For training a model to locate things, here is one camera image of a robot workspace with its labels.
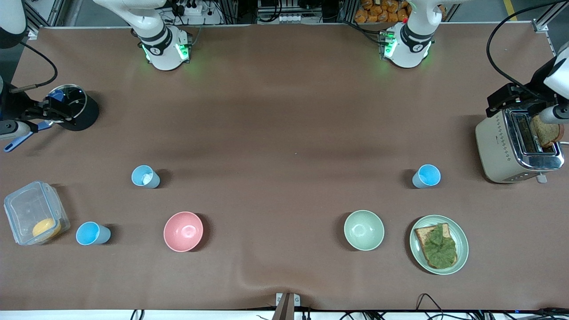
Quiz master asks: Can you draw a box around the blue plastic cup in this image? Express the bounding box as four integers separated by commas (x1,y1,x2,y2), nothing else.
412,164,441,189
131,165,160,189
76,221,112,246

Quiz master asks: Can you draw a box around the glass pot lid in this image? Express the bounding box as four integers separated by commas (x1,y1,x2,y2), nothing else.
48,84,86,123

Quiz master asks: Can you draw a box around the bare brown bread slice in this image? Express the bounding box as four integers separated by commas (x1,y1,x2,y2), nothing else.
531,115,564,148

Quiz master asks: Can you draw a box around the black cooking pot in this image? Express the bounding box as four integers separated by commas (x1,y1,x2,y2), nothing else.
47,84,100,132

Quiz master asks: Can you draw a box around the beige and chrome toaster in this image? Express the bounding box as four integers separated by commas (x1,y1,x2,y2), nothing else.
475,107,566,184

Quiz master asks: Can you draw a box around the clear plastic food container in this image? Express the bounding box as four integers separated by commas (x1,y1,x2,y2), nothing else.
4,180,71,246

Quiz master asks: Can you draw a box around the pale green plate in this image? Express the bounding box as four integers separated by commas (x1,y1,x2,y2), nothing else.
409,215,469,276

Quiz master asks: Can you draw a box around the bag of orange buns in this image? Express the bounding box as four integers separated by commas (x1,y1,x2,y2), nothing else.
354,0,446,24

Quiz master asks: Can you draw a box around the brown bread slice under lettuce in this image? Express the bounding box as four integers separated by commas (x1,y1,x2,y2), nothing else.
414,224,458,269

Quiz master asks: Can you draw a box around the green lettuce leaf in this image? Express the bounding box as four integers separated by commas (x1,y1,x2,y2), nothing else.
421,224,457,268

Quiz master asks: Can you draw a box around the white power strip with plugs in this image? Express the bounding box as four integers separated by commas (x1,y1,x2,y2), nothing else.
180,0,206,15

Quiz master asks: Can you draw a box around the pink bowl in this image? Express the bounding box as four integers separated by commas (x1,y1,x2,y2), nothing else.
163,211,204,252

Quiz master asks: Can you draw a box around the pale green bowl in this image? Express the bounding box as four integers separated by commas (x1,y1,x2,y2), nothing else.
344,210,385,252

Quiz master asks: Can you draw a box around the brown table mat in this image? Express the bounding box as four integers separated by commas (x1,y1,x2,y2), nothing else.
0,22,569,312

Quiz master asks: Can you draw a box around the blue utensil handle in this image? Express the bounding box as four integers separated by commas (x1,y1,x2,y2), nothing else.
4,120,53,153

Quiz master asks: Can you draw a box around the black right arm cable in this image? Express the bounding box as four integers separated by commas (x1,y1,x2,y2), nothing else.
10,41,59,94

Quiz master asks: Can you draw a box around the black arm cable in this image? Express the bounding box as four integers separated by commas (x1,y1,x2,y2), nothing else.
10,41,59,94
486,0,569,89

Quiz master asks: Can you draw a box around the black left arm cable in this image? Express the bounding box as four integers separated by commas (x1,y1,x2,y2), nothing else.
486,0,569,89

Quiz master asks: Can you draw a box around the thin black cable loop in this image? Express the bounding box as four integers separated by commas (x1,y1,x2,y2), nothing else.
416,293,445,320

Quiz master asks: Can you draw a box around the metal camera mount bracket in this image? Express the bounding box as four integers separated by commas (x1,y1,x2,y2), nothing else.
272,292,301,320

